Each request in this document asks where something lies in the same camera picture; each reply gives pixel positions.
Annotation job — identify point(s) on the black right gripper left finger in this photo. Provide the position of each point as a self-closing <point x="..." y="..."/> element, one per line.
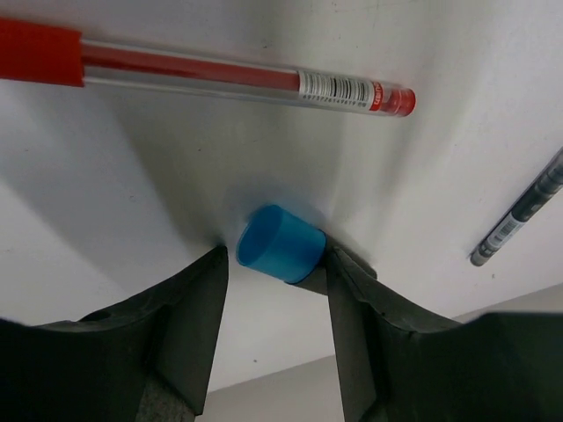
<point x="147" y="358"/>

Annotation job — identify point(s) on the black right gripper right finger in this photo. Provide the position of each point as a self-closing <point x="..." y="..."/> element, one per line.
<point x="399" y="362"/>

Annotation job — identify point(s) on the blue highlighter marker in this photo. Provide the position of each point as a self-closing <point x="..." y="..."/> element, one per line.
<point x="282" y="245"/>

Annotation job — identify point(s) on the black gel pen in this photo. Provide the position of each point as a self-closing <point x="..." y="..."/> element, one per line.
<point x="547" y="183"/>

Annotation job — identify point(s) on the red ballpoint pen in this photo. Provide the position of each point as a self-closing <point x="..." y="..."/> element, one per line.
<point x="49" y="54"/>

